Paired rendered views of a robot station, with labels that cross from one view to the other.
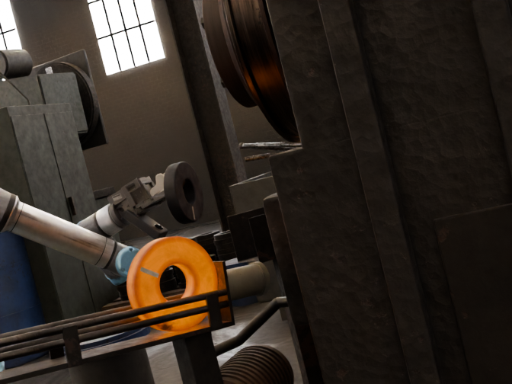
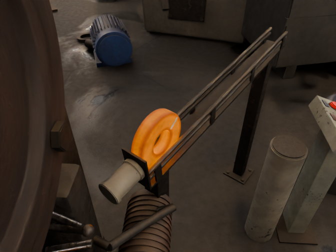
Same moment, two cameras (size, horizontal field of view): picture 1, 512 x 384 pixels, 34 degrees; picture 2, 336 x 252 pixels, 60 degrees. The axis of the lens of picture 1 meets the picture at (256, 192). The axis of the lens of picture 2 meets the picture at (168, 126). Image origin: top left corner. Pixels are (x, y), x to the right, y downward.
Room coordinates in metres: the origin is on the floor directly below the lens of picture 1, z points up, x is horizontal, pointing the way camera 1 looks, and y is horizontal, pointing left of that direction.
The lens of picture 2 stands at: (1.87, 0.04, 1.19)
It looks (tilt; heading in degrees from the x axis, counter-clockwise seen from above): 40 degrees down; 163
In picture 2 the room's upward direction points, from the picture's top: straight up
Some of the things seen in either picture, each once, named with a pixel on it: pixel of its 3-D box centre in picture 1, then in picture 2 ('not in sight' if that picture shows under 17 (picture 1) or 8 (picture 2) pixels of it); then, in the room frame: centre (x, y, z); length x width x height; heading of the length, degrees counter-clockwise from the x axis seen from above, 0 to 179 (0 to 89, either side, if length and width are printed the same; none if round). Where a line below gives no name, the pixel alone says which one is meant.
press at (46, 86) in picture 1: (56, 158); not in sight; (9.64, 2.13, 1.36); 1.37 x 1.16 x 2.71; 59
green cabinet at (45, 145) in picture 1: (43, 225); not in sight; (5.40, 1.39, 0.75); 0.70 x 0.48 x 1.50; 159
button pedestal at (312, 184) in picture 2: not in sight; (314, 179); (1.35, 0.79, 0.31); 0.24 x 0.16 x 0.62; 159
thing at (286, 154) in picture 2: not in sight; (271, 194); (1.33, 0.63, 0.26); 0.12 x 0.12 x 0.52
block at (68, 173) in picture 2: (309, 254); (61, 216); (1.50, -0.07, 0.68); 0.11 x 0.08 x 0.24; 69
